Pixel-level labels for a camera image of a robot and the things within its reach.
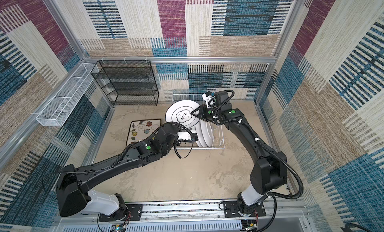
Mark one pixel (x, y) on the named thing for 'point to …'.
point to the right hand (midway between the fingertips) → (192, 115)
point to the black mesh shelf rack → (127, 82)
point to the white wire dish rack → (218, 140)
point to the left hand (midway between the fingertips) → (177, 120)
